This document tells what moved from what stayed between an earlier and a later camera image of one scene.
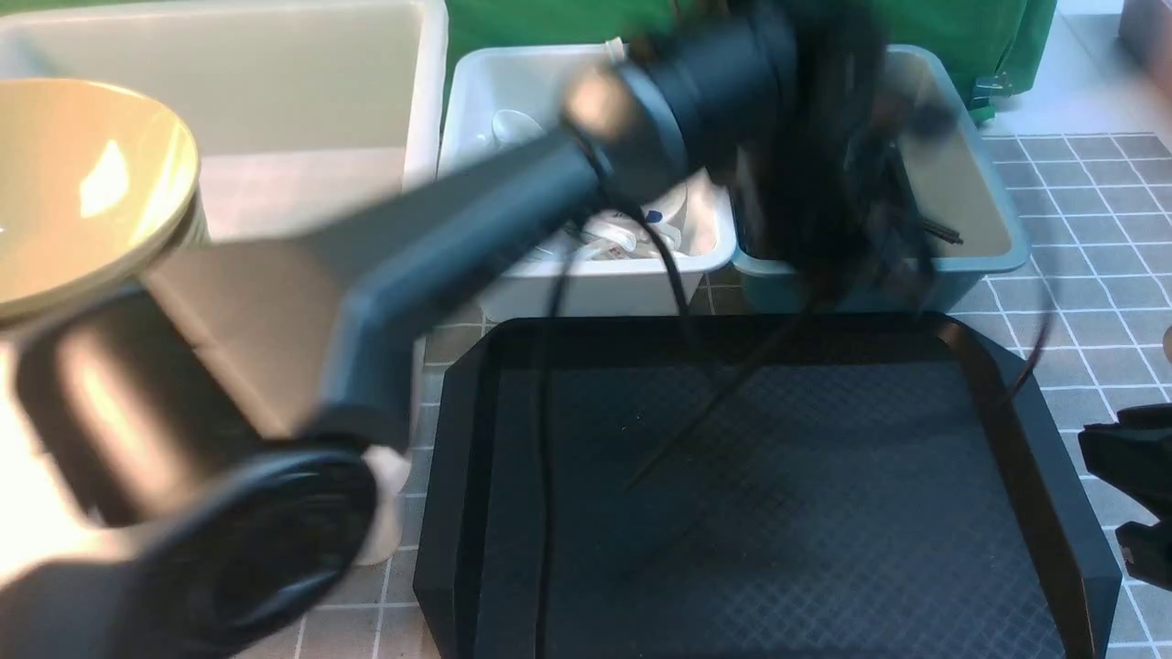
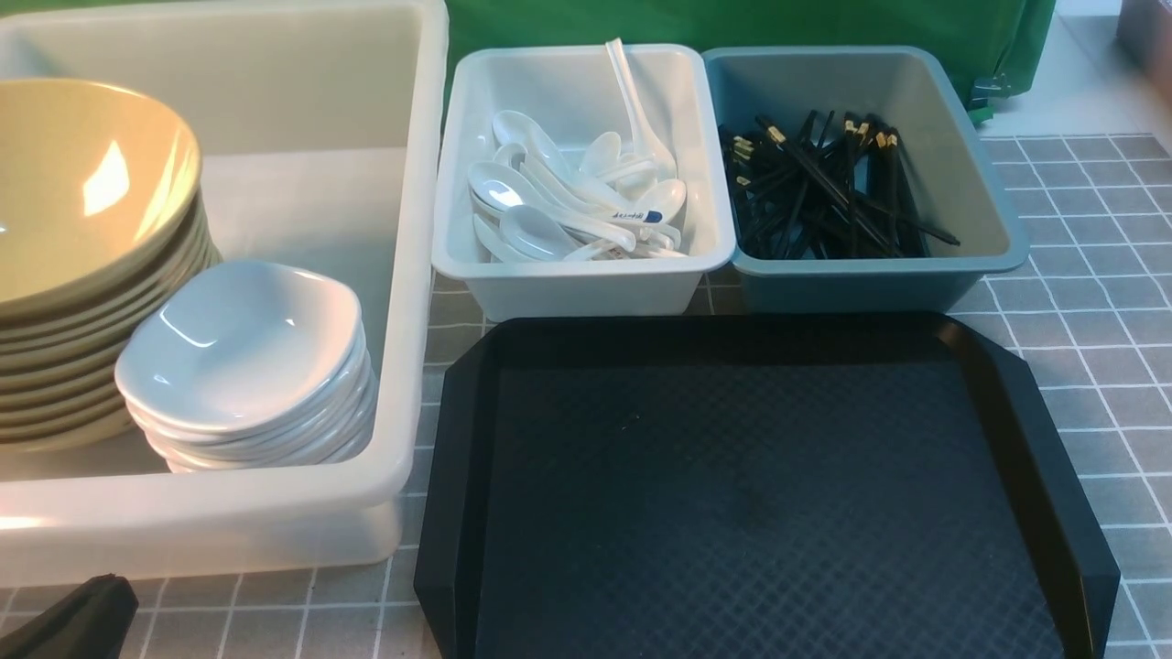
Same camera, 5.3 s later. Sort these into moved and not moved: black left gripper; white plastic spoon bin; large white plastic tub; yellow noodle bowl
Moved: black left gripper
Not moved: white plastic spoon bin; large white plastic tub; yellow noodle bowl
